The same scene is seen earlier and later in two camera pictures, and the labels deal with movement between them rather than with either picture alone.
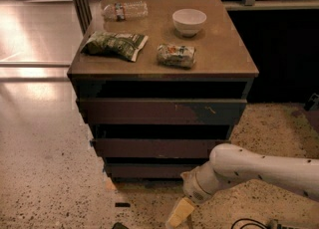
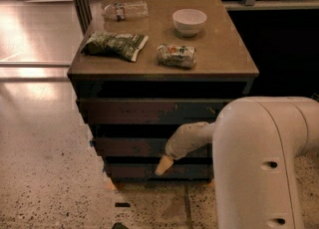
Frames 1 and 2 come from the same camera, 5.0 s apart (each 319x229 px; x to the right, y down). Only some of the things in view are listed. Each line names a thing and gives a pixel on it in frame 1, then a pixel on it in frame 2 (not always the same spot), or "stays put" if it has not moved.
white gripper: x=193 y=189 -> x=178 y=146
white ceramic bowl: x=188 y=21 stays put
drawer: x=157 y=147 stays put
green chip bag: x=114 y=45 stays put
